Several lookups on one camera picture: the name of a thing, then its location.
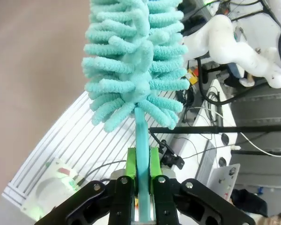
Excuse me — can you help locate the yellow small box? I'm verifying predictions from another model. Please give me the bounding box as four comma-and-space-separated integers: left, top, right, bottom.
186, 68, 199, 84

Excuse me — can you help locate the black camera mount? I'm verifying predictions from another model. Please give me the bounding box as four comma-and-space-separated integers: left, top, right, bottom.
152, 133, 185, 170

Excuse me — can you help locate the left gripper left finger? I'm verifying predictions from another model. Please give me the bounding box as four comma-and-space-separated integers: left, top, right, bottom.
34, 147, 139, 225

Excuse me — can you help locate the white shoe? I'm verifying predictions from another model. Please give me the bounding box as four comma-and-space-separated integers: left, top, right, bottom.
238, 76, 256, 88

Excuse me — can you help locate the thick black cable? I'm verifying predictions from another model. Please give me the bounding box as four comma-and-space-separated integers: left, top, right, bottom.
196, 57, 251, 106

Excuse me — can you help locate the white slatted base plate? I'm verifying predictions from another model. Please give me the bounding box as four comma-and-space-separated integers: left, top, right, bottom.
1, 90, 187, 208

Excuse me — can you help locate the black bag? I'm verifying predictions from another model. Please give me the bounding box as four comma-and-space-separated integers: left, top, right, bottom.
230, 188, 269, 218

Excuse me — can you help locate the black tripod pole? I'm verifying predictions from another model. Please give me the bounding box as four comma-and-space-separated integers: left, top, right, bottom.
148, 125, 281, 135

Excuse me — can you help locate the laptop with stickers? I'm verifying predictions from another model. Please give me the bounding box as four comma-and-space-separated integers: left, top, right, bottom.
206, 163, 241, 209

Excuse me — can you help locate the teal microfiber duster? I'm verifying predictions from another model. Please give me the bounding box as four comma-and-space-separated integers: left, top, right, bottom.
81, 0, 189, 223

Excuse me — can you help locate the white cable with plug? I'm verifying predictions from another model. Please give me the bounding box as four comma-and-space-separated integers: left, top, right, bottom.
230, 132, 281, 158

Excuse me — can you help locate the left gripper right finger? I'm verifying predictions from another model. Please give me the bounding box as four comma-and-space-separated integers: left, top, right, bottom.
149, 147, 256, 225

